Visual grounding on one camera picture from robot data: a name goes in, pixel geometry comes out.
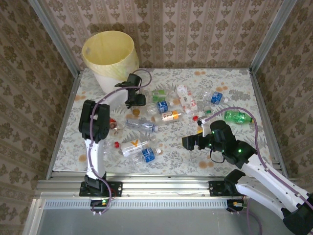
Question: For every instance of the orange band white label bottle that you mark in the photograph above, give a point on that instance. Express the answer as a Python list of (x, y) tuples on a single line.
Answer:
[(168, 115)]

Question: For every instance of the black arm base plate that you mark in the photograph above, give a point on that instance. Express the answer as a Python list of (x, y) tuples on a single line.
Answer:
[(117, 188), (215, 188)]

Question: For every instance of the aluminium frame rail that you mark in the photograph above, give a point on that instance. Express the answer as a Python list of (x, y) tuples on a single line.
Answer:
[(262, 98), (71, 98)]

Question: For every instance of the green cap clear bottle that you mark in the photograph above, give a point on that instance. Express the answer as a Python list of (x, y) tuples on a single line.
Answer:
[(208, 112)]

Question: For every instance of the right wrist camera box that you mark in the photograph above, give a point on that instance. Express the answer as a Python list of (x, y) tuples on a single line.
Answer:
[(201, 121)]

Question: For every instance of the clear water bottle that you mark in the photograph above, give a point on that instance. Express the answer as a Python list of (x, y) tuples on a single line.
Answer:
[(140, 124)]

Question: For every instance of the floral table cover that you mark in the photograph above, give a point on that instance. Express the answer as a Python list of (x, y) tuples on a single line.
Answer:
[(181, 161)]

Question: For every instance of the red cap clear bottle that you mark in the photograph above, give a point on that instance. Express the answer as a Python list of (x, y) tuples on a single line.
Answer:
[(195, 118)]

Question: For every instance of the aluminium frame post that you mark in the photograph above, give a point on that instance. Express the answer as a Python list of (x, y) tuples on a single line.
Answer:
[(45, 19), (277, 24)]

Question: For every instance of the yellow plastic bin liner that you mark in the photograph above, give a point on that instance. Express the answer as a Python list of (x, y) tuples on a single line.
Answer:
[(110, 51)]

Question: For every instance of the black connector with LED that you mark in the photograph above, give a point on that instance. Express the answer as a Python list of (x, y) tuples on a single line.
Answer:
[(97, 203)]

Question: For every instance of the red label red cap bottle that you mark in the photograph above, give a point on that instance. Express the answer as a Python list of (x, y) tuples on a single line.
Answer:
[(117, 144)]

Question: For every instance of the green soda bottle yellow cap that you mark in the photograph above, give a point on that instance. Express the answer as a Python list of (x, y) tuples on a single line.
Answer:
[(236, 117)]

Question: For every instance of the white label orange V bottle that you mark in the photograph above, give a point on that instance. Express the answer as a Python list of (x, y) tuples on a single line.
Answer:
[(132, 147)]

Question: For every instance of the blue Pocari label bottle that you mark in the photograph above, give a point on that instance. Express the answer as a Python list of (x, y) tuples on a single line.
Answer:
[(148, 155)]

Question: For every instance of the white bottle red print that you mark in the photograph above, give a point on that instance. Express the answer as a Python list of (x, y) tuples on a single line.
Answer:
[(186, 98)]

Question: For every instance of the blue label clear bottle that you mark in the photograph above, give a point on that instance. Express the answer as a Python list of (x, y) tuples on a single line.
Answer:
[(217, 97)]

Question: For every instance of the green label clear bottle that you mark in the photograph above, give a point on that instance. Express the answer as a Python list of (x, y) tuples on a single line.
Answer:
[(159, 96)]

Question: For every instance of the blue label white cap bottle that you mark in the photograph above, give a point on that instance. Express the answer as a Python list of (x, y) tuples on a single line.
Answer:
[(161, 107)]

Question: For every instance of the grey metal panel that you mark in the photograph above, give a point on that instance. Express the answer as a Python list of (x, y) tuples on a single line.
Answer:
[(159, 222)]

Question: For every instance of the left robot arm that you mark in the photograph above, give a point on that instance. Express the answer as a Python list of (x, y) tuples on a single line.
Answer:
[(94, 122)]

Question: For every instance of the cream plastic bin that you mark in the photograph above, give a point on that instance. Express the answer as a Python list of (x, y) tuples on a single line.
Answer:
[(105, 82)]

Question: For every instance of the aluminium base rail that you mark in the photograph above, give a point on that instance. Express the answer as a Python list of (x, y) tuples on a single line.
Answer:
[(166, 186)]

